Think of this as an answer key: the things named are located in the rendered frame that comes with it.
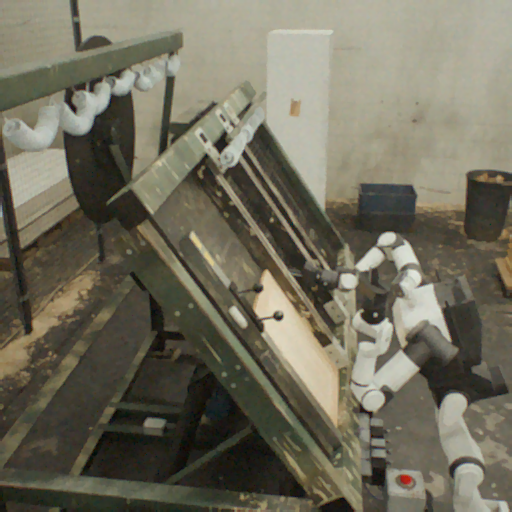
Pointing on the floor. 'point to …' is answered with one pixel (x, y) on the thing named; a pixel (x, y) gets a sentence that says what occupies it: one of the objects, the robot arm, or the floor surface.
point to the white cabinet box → (301, 100)
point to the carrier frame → (118, 500)
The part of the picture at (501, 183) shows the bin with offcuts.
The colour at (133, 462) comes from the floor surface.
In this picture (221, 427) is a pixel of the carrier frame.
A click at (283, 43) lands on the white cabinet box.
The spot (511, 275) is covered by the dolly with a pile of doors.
